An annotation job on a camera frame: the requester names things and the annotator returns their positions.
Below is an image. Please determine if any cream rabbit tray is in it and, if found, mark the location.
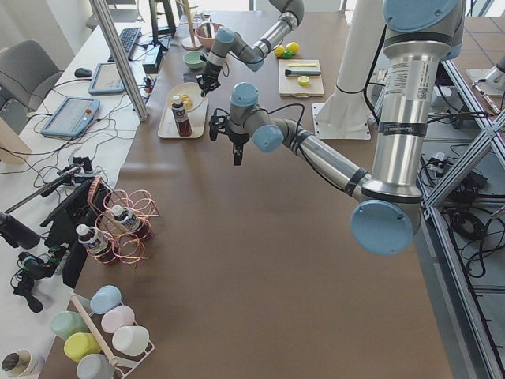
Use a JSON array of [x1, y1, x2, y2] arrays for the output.
[[158, 98, 208, 139]]

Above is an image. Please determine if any grey round plate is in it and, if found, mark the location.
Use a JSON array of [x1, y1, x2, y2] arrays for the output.
[[166, 82, 207, 112]]

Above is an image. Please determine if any blue mug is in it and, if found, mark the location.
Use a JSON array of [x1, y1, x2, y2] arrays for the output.
[[90, 285, 122, 314]]

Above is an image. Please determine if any white wire mug rack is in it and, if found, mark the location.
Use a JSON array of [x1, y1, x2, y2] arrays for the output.
[[70, 293, 156, 378]]

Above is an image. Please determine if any white mug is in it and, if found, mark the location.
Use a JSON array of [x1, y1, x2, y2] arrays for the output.
[[112, 325, 150, 356]]

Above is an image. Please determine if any pink mug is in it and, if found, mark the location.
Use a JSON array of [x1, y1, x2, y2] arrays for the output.
[[101, 305, 135, 333]]

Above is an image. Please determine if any steel tin cup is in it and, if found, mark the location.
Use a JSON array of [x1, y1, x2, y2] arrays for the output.
[[1, 350, 32, 377]]

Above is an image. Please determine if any lower yellow lemon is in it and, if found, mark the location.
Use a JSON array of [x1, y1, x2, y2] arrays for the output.
[[286, 42, 300, 54]]

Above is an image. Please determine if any green mug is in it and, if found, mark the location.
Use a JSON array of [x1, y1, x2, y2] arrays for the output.
[[50, 310, 88, 340]]

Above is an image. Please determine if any yellow mug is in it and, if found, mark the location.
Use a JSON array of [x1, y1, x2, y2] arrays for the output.
[[64, 332, 101, 363]]

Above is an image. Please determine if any pink bowl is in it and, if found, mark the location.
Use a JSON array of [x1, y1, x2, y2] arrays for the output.
[[195, 21, 223, 49]]

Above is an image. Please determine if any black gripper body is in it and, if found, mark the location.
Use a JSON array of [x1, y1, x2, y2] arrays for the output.
[[196, 62, 221, 89], [228, 132, 249, 155]]

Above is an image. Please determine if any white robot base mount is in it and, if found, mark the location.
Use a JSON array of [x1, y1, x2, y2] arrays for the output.
[[312, 0, 385, 141]]

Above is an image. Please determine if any grey mug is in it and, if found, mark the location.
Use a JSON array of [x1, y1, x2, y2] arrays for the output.
[[77, 354, 115, 379]]

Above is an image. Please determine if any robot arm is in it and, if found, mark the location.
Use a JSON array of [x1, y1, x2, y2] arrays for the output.
[[196, 0, 305, 97], [230, 1, 465, 256]]

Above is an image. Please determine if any dark drink bottle on tray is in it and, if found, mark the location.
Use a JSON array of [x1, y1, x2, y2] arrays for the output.
[[171, 95, 192, 137]]

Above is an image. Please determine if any upper yellow lemon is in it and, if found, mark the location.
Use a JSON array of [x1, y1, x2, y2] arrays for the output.
[[273, 45, 286, 58]]

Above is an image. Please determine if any wooden cutting board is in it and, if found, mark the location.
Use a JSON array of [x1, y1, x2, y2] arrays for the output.
[[278, 58, 324, 97]]

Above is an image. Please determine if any black keyboard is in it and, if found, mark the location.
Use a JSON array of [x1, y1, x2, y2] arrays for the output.
[[119, 27, 141, 59]]

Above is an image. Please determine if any green lime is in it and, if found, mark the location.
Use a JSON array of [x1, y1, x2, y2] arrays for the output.
[[282, 50, 294, 59]]

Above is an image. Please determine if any half lemon slice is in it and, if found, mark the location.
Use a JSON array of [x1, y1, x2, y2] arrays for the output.
[[297, 76, 310, 87]]

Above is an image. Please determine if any blue teach pendant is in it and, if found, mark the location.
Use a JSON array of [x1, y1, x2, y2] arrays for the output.
[[40, 97, 100, 138], [88, 62, 125, 96]]

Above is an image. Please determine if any grey office chair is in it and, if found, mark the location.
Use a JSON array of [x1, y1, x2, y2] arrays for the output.
[[1, 40, 63, 111]]

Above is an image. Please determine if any dark bottle in rack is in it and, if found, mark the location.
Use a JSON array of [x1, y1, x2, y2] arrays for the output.
[[111, 205, 151, 240]]

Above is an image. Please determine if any aluminium frame post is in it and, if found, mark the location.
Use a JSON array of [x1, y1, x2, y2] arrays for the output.
[[90, 0, 148, 122]]

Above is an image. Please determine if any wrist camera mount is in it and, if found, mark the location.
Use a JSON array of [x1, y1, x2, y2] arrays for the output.
[[209, 111, 229, 141]]

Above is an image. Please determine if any black computer mouse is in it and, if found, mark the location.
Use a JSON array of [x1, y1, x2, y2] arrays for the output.
[[74, 68, 92, 78]]

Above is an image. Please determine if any mint green bowl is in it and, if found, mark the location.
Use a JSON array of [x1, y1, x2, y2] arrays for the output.
[[183, 51, 206, 69]]

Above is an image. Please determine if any wooden glass stand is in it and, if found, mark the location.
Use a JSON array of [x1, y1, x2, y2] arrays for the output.
[[176, 0, 211, 51]]

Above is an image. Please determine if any yellow lemon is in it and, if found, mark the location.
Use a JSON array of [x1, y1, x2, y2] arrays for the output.
[[273, 45, 286, 58], [286, 42, 300, 54]]

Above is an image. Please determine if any copper wire bottle rack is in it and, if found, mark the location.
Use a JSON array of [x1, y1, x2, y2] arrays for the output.
[[87, 176, 159, 268]]

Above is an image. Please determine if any yellow plastic knife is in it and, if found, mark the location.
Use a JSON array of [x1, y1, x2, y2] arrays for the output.
[[288, 62, 317, 67]]

